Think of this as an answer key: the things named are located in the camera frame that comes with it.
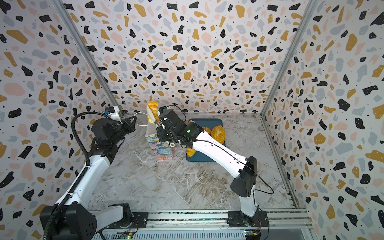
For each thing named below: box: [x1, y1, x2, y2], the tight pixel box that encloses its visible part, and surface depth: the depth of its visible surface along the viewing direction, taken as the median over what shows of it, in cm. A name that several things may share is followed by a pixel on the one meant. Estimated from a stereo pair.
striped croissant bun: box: [186, 146, 197, 157], surface depth 97 cm
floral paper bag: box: [145, 107, 175, 160], surface depth 82 cm
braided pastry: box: [147, 101, 160, 122], surface depth 76 cm
